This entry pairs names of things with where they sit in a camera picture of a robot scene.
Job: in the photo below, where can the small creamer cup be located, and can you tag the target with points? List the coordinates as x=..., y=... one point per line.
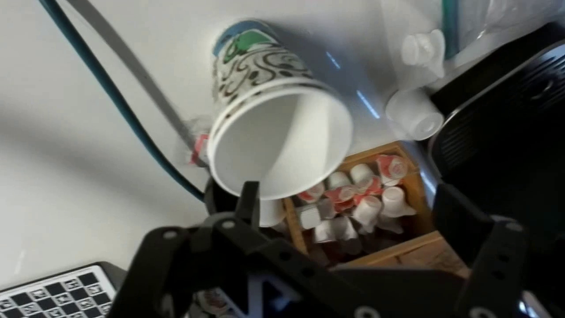
x=368, y=211
x=345, y=227
x=361, y=172
x=312, y=194
x=324, y=232
x=391, y=169
x=397, y=202
x=338, y=179
x=310, y=216

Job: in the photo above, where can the printed paper coffee cup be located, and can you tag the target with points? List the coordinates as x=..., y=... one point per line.
x=259, y=65
x=284, y=142

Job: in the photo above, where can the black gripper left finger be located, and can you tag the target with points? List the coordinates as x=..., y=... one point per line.
x=178, y=259

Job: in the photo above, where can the black silver coffee machine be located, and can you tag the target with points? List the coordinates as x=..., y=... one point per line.
x=506, y=130

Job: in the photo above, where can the checkerboard calibration board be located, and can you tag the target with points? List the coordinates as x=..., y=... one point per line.
x=59, y=294

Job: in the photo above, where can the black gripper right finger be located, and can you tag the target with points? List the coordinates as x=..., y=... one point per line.
x=495, y=259

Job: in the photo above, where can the white plastic coffee pod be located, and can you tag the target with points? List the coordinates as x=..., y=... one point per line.
x=425, y=52
x=412, y=114

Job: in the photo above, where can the clear zip bag green stripe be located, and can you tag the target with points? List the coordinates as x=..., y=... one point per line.
x=501, y=24

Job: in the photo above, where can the bamboo condiment organizer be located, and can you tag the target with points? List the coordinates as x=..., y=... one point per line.
x=412, y=254

